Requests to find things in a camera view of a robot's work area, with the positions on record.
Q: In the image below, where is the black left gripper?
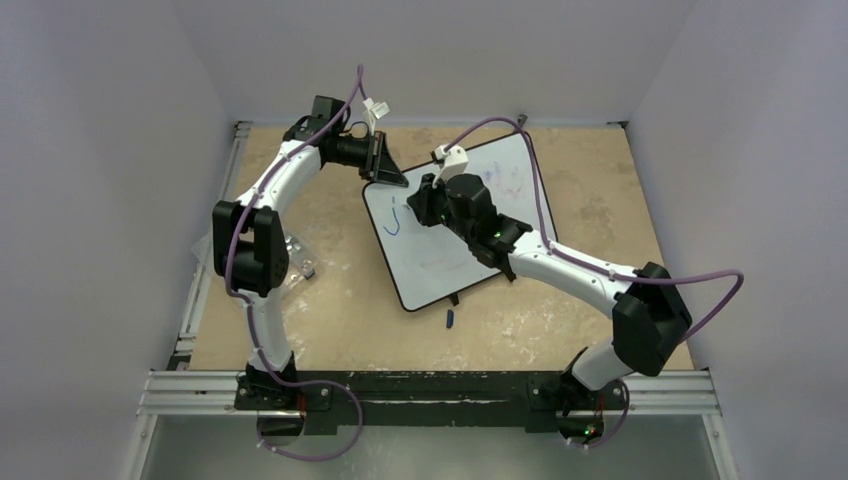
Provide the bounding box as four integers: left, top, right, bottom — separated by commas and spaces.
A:
330, 131, 409, 188

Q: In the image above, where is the white whiteboard with black frame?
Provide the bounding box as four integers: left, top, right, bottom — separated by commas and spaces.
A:
361, 131, 559, 313

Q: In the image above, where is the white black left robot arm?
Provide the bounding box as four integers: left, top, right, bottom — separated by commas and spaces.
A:
212, 96, 409, 411

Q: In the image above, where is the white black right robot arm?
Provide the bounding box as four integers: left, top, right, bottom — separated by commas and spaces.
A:
407, 174, 692, 413

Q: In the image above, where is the clear plastic screw organizer box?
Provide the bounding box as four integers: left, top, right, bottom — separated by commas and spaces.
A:
191, 233, 320, 291

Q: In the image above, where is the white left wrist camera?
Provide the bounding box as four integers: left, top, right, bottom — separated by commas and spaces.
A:
363, 98, 391, 122

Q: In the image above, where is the aluminium frame rail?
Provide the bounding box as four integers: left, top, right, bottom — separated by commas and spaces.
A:
139, 116, 719, 452

